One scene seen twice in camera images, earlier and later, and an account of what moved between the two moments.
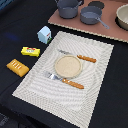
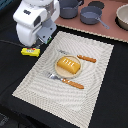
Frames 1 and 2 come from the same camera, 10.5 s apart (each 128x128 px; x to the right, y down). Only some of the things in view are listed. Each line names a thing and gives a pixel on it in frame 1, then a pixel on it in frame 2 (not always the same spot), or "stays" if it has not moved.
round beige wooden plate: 68,66 stays
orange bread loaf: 18,67 -> 69,64
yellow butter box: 30,51 stays
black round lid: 98,4 stays
